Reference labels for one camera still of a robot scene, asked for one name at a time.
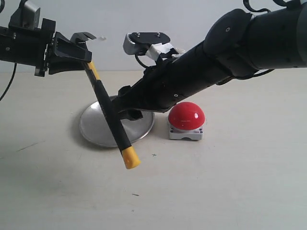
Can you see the round stainless steel plate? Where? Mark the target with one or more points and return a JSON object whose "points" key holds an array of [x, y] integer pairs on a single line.
{"points": [[94, 128]]}

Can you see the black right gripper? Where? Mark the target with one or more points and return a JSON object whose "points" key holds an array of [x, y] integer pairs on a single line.
{"points": [[143, 95]]}

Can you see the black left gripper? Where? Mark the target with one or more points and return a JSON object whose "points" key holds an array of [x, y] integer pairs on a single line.
{"points": [[67, 56]]}

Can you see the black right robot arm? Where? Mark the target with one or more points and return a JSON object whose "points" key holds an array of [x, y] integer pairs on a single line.
{"points": [[238, 46]]}

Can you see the red dome push button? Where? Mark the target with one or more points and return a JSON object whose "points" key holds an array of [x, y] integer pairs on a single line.
{"points": [[186, 120]]}

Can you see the black and yellow claw hammer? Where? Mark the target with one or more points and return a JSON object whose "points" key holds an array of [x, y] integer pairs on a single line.
{"points": [[128, 153]]}

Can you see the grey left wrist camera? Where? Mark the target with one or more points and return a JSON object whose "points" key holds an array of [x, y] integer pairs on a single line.
{"points": [[26, 16]]}

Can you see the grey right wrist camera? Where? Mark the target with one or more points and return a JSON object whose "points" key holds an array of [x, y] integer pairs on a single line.
{"points": [[137, 43]]}

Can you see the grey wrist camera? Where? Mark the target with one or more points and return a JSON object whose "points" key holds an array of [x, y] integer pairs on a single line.
{"points": [[26, 16], [137, 43]]}

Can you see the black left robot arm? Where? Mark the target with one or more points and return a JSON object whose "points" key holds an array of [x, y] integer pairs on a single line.
{"points": [[20, 45]]}

